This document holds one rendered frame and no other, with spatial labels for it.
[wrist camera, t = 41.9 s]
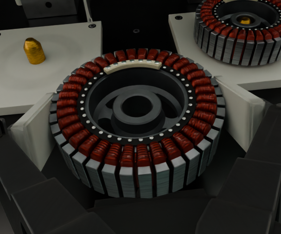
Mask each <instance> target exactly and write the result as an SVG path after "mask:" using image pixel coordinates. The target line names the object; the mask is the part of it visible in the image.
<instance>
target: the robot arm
mask: <svg viewBox="0 0 281 234"><path fill-rule="evenodd" d="M214 78H215V79H216V81H217V82H218V87H220V88H221V91H222V94H223V95H222V97H224V99H225V117H224V123H223V127H224V128H225V129H226V130H227V131H228V132H229V134H230V135H231V136H232V137H233V138H234V139H235V140H236V141H237V143H238V144H239V145H240V146H241V147H242V148H243V149H244V150H245V152H246V155H245V157H244V158H240V157H238V158H237V159H236V161H235V163H234V165H233V167H232V168H231V170H230V172H229V174H228V176H227V178H226V180H225V182H224V184H223V186H222V188H221V190H220V191H219V193H218V195H217V196H213V195H206V192H205V190H204V189H203V188H199V189H191V190H182V191H176V192H172V193H169V194H165V195H161V196H157V197H154V198H131V197H118V198H109V199H100V200H95V204H94V207H93V208H89V209H87V210H85V209H84V208H83V207H82V205H81V204H80V203H79V202H78V201H77V200H76V199H75V198H74V197H73V196H72V195H71V194H70V192H69V191H68V190H67V189H66V188H65V187H64V186H63V185H62V184H61V183H60V182H59V181H58V179H57V178H55V177H53V178H51V179H47V178H46V177H45V176H44V175H43V174H42V172H41V170H42V169H43V167H44V165H45V163H46V161H47V159H48V157H49V156H50V154H51V152H52V150H53V148H54V146H55V145H56V140H55V138H54V136H53V134H52V131H51V128H50V123H49V114H51V113H50V106H51V104H52V101H51V100H52V97H53V95H54V92H50V93H46V94H45V95H44V96H43V97H42V98H41V99H40V100H39V101H38V102H37V103H36V104H35V105H34V106H33V107H32V108H31V109H30V110H29V111H27V112H26V113H25V114H24V115H23V116H22V117H21V118H20V119H19V120H18V121H17V122H16V123H14V124H12V125H10V126H9V127H8V128H7V127H6V122H5V119H3V118H0V202H1V204H2V206H3V209H4V211H5V213H6V216H7V218H8V220H9V222H10V225H11V227H12V229H13V232H14V234H281V103H279V104H271V103H270V102H268V101H267V100H265V99H263V98H260V97H257V96H255V95H254V94H252V93H250V92H249V91H247V90H245V89H243V88H242V87H240V86H238V85H236V84H235V83H233V82H231V81H229V80H228V79H226V78H224V77H223V76H214Z"/></svg>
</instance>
